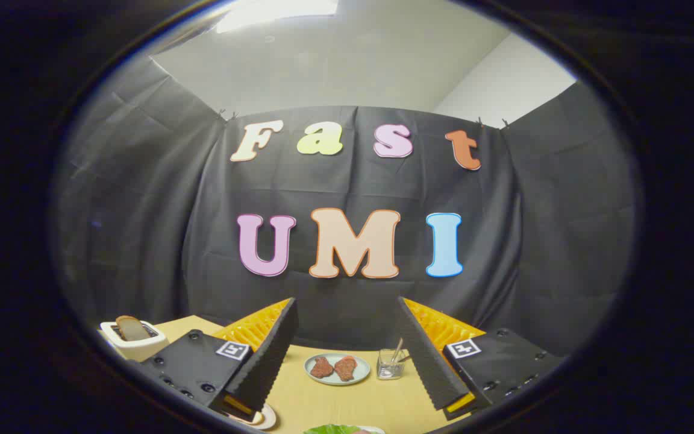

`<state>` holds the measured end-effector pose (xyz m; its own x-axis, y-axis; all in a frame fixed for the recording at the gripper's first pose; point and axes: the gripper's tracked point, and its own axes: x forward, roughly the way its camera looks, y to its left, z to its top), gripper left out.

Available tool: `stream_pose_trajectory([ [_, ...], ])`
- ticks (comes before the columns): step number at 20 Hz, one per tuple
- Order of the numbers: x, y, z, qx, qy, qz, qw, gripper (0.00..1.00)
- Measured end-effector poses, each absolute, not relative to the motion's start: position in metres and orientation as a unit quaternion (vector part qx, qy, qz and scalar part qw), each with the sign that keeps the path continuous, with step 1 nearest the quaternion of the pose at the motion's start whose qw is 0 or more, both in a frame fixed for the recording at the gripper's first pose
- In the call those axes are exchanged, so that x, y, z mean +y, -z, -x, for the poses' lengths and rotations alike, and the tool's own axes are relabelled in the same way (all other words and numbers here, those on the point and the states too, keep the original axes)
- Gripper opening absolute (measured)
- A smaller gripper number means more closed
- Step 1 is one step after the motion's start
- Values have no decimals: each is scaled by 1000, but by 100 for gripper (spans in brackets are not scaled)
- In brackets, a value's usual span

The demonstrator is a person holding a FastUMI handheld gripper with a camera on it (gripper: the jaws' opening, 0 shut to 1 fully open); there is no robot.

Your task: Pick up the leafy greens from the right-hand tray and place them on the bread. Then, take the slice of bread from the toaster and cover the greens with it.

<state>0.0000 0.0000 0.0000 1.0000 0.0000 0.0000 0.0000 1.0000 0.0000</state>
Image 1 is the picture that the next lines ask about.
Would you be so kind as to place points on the white bread slice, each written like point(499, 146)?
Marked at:
point(132, 329)

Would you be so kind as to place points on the white toaster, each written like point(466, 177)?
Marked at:
point(136, 349)

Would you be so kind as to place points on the small tan-rimmed dish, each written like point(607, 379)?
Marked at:
point(266, 419)

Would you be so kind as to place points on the brown meat patty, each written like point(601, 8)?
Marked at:
point(321, 367)
point(345, 367)

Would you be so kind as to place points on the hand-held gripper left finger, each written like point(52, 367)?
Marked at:
point(268, 361)

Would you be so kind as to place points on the clear glass cup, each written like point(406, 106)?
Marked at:
point(389, 369)

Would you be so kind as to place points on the light blue plate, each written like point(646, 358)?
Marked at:
point(361, 365)

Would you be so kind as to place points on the round white plate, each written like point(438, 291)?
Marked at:
point(373, 430)

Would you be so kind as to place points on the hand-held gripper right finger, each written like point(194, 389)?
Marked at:
point(422, 355)

